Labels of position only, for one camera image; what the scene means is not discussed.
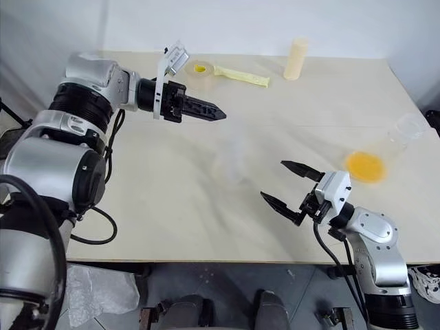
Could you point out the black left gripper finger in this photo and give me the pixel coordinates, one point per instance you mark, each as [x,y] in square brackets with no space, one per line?
[203,104]
[206,117]

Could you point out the white and black shoe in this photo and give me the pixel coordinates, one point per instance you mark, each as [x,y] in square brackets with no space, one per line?
[426,280]

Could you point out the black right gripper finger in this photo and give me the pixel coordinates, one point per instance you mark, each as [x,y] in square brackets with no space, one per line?
[278,204]
[304,170]

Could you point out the black tripod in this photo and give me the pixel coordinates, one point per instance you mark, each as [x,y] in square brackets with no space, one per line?
[13,117]

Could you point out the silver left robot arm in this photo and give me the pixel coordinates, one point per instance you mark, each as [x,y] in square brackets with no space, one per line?
[41,161]

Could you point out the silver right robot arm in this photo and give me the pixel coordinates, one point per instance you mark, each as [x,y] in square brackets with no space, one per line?
[381,237]

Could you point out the beige cylinder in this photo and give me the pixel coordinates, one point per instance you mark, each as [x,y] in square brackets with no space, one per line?
[295,60]

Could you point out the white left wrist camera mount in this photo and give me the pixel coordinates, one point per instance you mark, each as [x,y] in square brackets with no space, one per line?
[176,56]

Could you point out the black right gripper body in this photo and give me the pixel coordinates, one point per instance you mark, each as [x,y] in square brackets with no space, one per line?
[309,211]

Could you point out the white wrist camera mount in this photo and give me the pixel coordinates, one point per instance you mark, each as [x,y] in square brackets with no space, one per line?
[335,190]
[176,56]

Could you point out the clear flask with orange liquid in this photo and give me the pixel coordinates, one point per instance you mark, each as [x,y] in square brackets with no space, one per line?
[368,166]

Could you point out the clear plastic sheet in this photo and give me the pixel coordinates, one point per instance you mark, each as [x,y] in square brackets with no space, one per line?
[99,295]

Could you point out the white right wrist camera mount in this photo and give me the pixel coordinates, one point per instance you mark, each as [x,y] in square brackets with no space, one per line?
[335,190]

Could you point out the dark rounded shape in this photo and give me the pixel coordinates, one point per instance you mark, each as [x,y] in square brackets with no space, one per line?
[185,311]
[271,309]

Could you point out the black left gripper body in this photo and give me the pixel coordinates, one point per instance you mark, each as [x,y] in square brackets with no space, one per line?
[172,103]

